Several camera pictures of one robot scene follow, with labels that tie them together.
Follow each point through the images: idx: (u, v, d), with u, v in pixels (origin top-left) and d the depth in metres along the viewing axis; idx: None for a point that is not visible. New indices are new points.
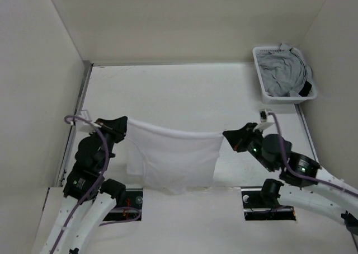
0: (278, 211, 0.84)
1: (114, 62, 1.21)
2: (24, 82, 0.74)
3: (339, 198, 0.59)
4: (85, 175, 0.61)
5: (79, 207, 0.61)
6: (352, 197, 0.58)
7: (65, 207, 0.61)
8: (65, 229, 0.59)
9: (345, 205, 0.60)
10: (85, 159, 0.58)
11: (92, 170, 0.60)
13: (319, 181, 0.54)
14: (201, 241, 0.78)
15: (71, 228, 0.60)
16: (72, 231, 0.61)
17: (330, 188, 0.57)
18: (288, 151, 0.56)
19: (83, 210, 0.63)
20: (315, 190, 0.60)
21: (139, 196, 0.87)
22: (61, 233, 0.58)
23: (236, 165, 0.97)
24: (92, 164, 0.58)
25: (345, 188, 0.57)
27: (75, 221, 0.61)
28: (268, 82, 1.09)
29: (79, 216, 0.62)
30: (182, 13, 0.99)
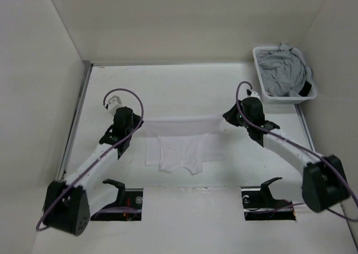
0: (278, 211, 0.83)
1: (114, 62, 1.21)
2: (24, 82, 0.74)
3: (285, 151, 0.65)
4: (118, 135, 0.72)
5: (113, 151, 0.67)
6: (291, 147, 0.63)
7: (99, 149, 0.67)
8: (99, 161, 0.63)
9: (292, 160, 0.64)
10: (121, 120, 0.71)
11: (123, 128, 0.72)
13: (268, 132, 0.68)
14: (201, 241, 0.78)
15: (101, 165, 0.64)
16: (99, 170, 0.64)
17: (275, 138, 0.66)
18: (257, 111, 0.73)
19: (111, 159, 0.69)
20: (272, 147, 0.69)
21: (139, 196, 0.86)
22: (97, 161, 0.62)
23: (237, 164, 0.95)
24: (125, 125, 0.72)
25: (287, 139, 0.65)
27: (105, 163, 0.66)
28: (268, 82, 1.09)
29: (108, 161, 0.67)
30: (182, 13, 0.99)
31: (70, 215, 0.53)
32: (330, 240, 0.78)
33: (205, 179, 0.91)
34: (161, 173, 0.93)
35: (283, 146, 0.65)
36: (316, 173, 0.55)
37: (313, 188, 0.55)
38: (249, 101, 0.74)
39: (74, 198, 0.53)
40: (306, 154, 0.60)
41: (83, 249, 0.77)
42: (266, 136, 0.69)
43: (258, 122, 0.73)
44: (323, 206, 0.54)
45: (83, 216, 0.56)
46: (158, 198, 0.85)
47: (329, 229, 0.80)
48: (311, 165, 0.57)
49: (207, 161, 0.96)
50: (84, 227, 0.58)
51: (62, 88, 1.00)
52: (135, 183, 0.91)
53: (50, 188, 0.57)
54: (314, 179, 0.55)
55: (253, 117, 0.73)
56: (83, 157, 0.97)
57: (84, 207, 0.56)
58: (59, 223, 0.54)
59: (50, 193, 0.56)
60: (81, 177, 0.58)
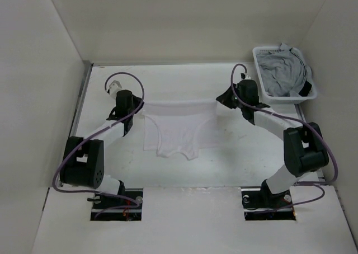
0: (278, 211, 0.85)
1: (114, 62, 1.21)
2: (24, 81, 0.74)
3: (270, 123, 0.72)
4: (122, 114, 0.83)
5: (117, 125, 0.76)
6: (277, 119, 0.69)
7: (107, 123, 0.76)
8: (110, 128, 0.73)
9: (276, 130, 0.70)
10: (123, 100, 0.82)
11: (125, 109, 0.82)
13: (257, 109, 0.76)
14: (202, 240, 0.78)
15: (111, 133, 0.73)
16: (109, 137, 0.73)
17: (264, 113, 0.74)
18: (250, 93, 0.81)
19: (118, 131, 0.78)
20: (261, 123, 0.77)
21: (139, 196, 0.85)
22: (107, 127, 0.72)
23: (237, 164, 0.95)
24: (127, 106, 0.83)
25: (273, 113, 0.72)
27: (113, 133, 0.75)
28: (268, 82, 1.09)
29: (116, 133, 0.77)
30: (182, 13, 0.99)
31: (90, 164, 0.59)
32: (330, 240, 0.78)
33: (205, 179, 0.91)
34: (161, 173, 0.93)
35: (271, 118, 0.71)
36: (296, 135, 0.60)
37: (293, 149, 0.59)
38: (244, 83, 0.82)
39: (93, 148, 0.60)
40: (288, 122, 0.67)
41: (83, 249, 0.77)
42: (255, 113, 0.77)
43: (250, 103, 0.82)
44: (301, 167, 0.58)
45: (99, 170, 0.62)
46: (158, 198, 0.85)
47: (329, 229, 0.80)
48: (291, 129, 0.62)
49: (207, 161, 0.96)
50: (99, 183, 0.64)
51: (62, 88, 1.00)
52: (135, 183, 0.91)
53: (67, 142, 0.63)
54: (293, 140, 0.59)
55: (248, 98, 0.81)
56: None
57: (101, 160, 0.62)
58: (78, 173, 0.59)
59: (69, 146, 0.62)
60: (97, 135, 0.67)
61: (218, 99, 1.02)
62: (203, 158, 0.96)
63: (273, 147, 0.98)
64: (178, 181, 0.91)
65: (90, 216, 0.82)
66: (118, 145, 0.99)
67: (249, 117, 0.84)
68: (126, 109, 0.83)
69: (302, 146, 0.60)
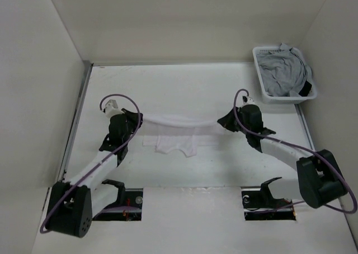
0: (278, 211, 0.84)
1: (114, 62, 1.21)
2: (24, 82, 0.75)
3: (279, 151, 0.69)
4: (116, 143, 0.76)
5: (112, 155, 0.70)
6: (285, 148, 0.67)
7: (99, 155, 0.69)
8: (101, 165, 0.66)
9: (287, 159, 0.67)
10: (117, 128, 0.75)
11: (121, 136, 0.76)
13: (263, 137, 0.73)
14: (201, 241, 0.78)
15: (102, 170, 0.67)
16: (101, 174, 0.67)
17: (271, 141, 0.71)
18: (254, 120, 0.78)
19: (112, 164, 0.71)
20: (271, 151, 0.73)
21: (139, 196, 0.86)
22: (98, 165, 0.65)
23: (238, 165, 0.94)
24: (121, 133, 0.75)
25: (282, 141, 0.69)
27: (106, 168, 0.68)
28: (268, 82, 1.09)
29: (109, 167, 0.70)
30: (182, 13, 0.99)
31: (74, 213, 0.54)
32: (330, 240, 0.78)
33: (205, 179, 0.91)
34: (161, 173, 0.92)
35: (278, 146, 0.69)
36: (309, 167, 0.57)
37: (307, 182, 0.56)
38: (248, 109, 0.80)
39: (79, 197, 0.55)
40: (299, 151, 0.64)
41: (83, 249, 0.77)
42: (262, 141, 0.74)
43: (255, 129, 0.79)
44: (319, 200, 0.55)
45: (86, 217, 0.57)
46: (158, 198, 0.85)
47: (329, 229, 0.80)
48: (303, 159, 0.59)
49: (207, 161, 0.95)
50: (87, 229, 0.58)
51: (62, 88, 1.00)
52: (135, 183, 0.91)
53: (53, 189, 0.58)
54: (306, 173, 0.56)
55: (251, 124, 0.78)
56: (83, 157, 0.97)
57: (88, 207, 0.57)
58: (64, 223, 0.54)
59: (55, 194, 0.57)
60: (85, 178, 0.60)
61: (220, 121, 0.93)
62: (203, 158, 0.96)
63: None
64: (178, 181, 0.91)
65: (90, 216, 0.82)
66: None
67: (255, 145, 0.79)
68: (121, 137, 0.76)
69: (318, 177, 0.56)
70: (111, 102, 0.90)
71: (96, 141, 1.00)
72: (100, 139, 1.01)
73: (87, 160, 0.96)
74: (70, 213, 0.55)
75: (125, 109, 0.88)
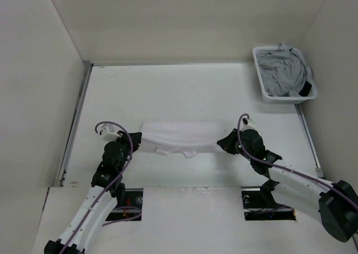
0: (278, 211, 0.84)
1: (113, 62, 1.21)
2: (25, 81, 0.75)
3: (291, 183, 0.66)
4: (109, 172, 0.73)
5: (104, 193, 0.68)
6: (298, 180, 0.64)
7: (92, 194, 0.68)
8: (92, 211, 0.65)
9: (300, 190, 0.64)
10: (111, 157, 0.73)
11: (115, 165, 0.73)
13: (272, 165, 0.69)
14: (201, 240, 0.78)
15: (95, 214, 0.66)
16: (95, 218, 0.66)
17: (281, 170, 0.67)
18: (257, 145, 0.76)
19: (106, 202, 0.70)
20: (279, 180, 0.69)
21: (139, 196, 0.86)
22: (89, 212, 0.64)
23: (238, 165, 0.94)
24: (116, 161, 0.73)
25: (293, 170, 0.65)
27: (99, 209, 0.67)
28: (268, 82, 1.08)
29: (102, 206, 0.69)
30: (182, 13, 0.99)
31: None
32: (330, 240, 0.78)
33: (205, 180, 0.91)
34: (161, 173, 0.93)
35: (291, 177, 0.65)
36: (333, 205, 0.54)
37: (333, 219, 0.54)
38: (249, 136, 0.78)
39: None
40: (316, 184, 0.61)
41: None
42: (270, 169, 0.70)
43: (259, 155, 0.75)
44: (347, 235, 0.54)
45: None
46: (158, 198, 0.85)
47: None
48: (325, 197, 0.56)
49: (207, 161, 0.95)
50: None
51: (62, 88, 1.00)
52: (135, 183, 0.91)
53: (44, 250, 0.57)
54: (332, 211, 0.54)
55: (255, 150, 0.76)
56: (83, 156, 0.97)
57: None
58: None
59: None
60: (74, 235, 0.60)
61: (218, 142, 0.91)
62: (203, 159, 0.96)
63: (273, 147, 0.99)
64: (178, 182, 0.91)
65: None
66: None
67: (262, 172, 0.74)
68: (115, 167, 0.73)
69: (341, 213, 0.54)
70: (106, 126, 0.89)
71: (96, 141, 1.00)
72: (100, 139, 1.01)
73: (87, 160, 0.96)
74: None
75: (121, 131, 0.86)
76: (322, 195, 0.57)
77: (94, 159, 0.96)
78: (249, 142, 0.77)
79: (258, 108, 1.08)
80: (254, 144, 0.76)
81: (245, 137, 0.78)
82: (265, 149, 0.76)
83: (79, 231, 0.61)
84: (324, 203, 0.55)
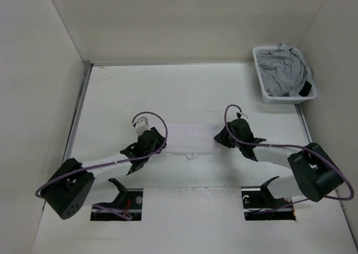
0: (278, 211, 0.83)
1: (114, 62, 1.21)
2: (24, 81, 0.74)
3: (272, 155, 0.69)
4: (137, 154, 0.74)
5: (127, 163, 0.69)
6: (277, 149, 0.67)
7: (118, 155, 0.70)
8: (114, 165, 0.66)
9: (281, 160, 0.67)
10: (144, 140, 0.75)
11: (144, 149, 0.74)
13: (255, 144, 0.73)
14: (201, 241, 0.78)
15: (113, 169, 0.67)
16: (111, 172, 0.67)
17: (262, 146, 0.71)
18: (244, 131, 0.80)
19: (123, 170, 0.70)
20: (265, 158, 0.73)
21: (139, 197, 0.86)
22: (112, 163, 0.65)
23: (238, 164, 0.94)
24: (146, 147, 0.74)
25: (272, 144, 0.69)
27: (117, 169, 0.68)
28: (268, 82, 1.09)
29: (119, 171, 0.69)
30: (182, 13, 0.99)
31: (69, 194, 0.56)
32: (329, 240, 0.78)
33: (205, 179, 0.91)
34: (161, 173, 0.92)
35: (270, 150, 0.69)
36: (300, 163, 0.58)
37: (301, 177, 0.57)
38: (236, 123, 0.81)
39: (80, 182, 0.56)
40: (289, 149, 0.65)
41: (83, 248, 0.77)
42: (255, 149, 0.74)
43: (247, 140, 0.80)
44: (318, 191, 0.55)
45: (76, 203, 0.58)
46: (159, 198, 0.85)
47: (329, 229, 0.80)
48: (294, 155, 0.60)
49: (207, 161, 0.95)
50: (71, 215, 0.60)
51: (62, 88, 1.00)
52: (134, 183, 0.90)
53: (65, 164, 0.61)
54: (300, 167, 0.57)
55: (242, 136, 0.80)
56: (83, 156, 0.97)
57: (83, 195, 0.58)
58: (55, 197, 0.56)
59: (65, 168, 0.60)
60: (94, 168, 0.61)
61: (216, 137, 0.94)
62: (203, 159, 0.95)
63: None
64: (179, 181, 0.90)
65: (89, 216, 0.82)
66: (119, 145, 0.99)
67: (250, 155, 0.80)
68: (143, 151, 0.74)
69: (310, 172, 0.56)
70: (143, 118, 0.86)
71: (96, 141, 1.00)
72: (99, 139, 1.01)
73: (87, 160, 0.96)
74: (66, 192, 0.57)
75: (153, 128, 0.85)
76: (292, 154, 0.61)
77: (93, 159, 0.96)
78: (236, 130, 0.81)
79: (258, 108, 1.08)
80: (241, 130, 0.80)
81: (233, 125, 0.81)
82: (251, 135, 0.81)
83: (98, 169, 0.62)
84: (292, 160, 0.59)
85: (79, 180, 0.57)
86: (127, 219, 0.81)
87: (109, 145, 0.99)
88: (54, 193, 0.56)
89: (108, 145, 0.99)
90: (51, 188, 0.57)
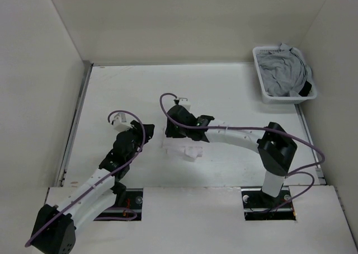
0: (278, 211, 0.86)
1: (114, 62, 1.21)
2: (25, 81, 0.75)
3: (229, 138, 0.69)
4: (118, 161, 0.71)
5: (110, 177, 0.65)
6: (240, 135, 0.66)
7: (97, 174, 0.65)
8: (94, 189, 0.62)
9: (239, 143, 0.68)
10: (120, 146, 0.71)
11: (122, 155, 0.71)
13: (208, 128, 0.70)
14: (200, 240, 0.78)
15: (95, 193, 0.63)
16: (94, 196, 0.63)
17: (217, 130, 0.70)
18: (183, 114, 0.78)
19: (109, 185, 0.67)
20: (217, 139, 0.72)
21: (139, 196, 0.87)
22: (90, 189, 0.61)
23: (237, 165, 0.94)
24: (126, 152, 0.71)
25: (228, 127, 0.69)
27: (100, 190, 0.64)
28: (268, 82, 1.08)
29: (104, 188, 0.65)
30: (182, 13, 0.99)
31: (53, 245, 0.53)
32: (330, 240, 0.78)
33: (205, 179, 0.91)
34: (161, 172, 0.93)
35: (227, 133, 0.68)
36: (271, 149, 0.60)
37: (273, 160, 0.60)
38: (173, 111, 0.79)
39: (60, 227, 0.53)
40: (251, 133, 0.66)
41: (83, 249, 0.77)
42: (207, 132, 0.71)
43: (191, 123, 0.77)
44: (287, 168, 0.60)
45: (67, 243, 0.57)
46: (158, 198, 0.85)
47: (329, 229, 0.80)
48: (262, 144, 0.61)
49: (207, 161, 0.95)
50: (66, 252, 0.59)
51: (62, 88, 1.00)
52: (135, 182, 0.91)
53: (39, 212, 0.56)
54: (272, 153, 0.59)
55: (185, 120, 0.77)
56: (83, 156, 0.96)
57: (69, 235, 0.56)
58: (42, 247, 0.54)
59: (41, 215, 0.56)
60: (71, 206, 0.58)
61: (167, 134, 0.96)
62: (203, 159, 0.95)
63: None
64: (178, 181, 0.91)
65: None
66: None
67: (200, 137, 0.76)
68: (122, 157, 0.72)
69: (281, 154, 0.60)
70: (119, 115, 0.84)
71: (96, 141, 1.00)
72: (99, 139, 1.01)
73: (87, 160, 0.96)
74: (51, 240, 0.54)
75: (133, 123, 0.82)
76: (259, 142, 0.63)
77: (93, 159, 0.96)
78: (175, 117, 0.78)
79: (258, 108, 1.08)
80: (178, 116, 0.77)
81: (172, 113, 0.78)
82: (193, 117, 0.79)
83: (76, 204, 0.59)
84: (264, 149, 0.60)
85: (59, 225, 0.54)
86: (130, 219, 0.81)
87: (109, 145, 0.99)
88: (41, 243, 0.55)
89: (108, 145, 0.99)
90: (37, 239, 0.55)
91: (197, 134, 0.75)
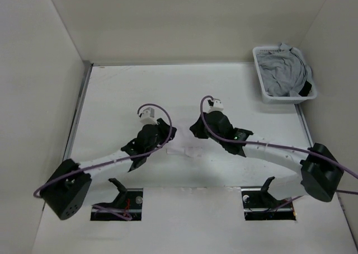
0: (278, 211, 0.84)
1: (114, 62, 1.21)
2: (24, 82, 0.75)
3: (268, 155, 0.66)
4: (137, 150, 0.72)
5: (127, 159, 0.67)
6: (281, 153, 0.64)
7: (118, 153, 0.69)
8: (113, 163, 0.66)
9: (278, 161, 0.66)
10: (144, 136, 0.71)
11: (143, 146, 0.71)
13: (246, 143, 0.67)
14: (200, 240, 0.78)
15: (113, 169, 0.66)
16: (111, 172, 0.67)
17: (256, 146, 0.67)
18: (222, 125, 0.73)
19: (124, 168, 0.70)
20: (254, 155, 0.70)
21: (139, 196, 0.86)
22: (111, 162, 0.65)
23: (237, 165, 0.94)
24: (147, 143, 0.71)
25: (268, 144, 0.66)
27: (117, 168, 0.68)
28: (268, 82, 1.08)
29: (120, 169, 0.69)
30: (182, 13, 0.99)
31: (66, 197, 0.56)
32: (329, 240, 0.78)
33: (205, 180, 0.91)
34: (161, 172, 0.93)
35: (267, 150, 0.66)
36: (314, 171, 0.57)
37: (318, 184, 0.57)
38: (212, 118, 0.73)
39: (79, 183, 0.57)
40: (293, 153, 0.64)
41: (82, 248, 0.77)
42: (245, 147, 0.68)
43: (228, 135, 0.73)
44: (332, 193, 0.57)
45: (74, 204, 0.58)
46: (158, 197, 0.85)
47: (329, 229, 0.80)
48: (306, 165, 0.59)
49: (207, 160, 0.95)
50: (69, 216, 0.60)
51: (62, 88, 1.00)
52: (135, 182, 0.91)
53: (63, 164, 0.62)
54: (315, 176, 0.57)
55: (223, 132, 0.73)
56: (83, 156, 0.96)
57: (80, 196, 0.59)
58: (53, 198, 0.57)
59: (63, 168, 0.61)
60: (92, 168, 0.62)
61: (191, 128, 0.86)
62: (203, 159, 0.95)
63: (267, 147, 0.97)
64: (178, 181, 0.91)
65: (90, 216, 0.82)
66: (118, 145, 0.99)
67: (236, 151, 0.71)
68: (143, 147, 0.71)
69: (325, 177, 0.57)
70: (149, 109, 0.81)
71: (96, 141, 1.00)
72: (99, 139, 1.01)
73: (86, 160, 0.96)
74: (63, 193, 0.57)
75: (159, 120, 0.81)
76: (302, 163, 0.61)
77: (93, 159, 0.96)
78: (215, 126, 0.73)
79: (258, 108, 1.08)
80: (217, 125, 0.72)
81: (211, 121, 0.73)
82: (232, 128, 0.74)
83: (97, 169, 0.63)
84: (307, 172, 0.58)
85: (78, 180, 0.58)
86: (127, 219, 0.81)
87: (109, 145, 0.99)
88: (52, 193, 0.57)
89: (109, 145, 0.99)
90: (50, 189, 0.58)
91: (229, 146, 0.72)
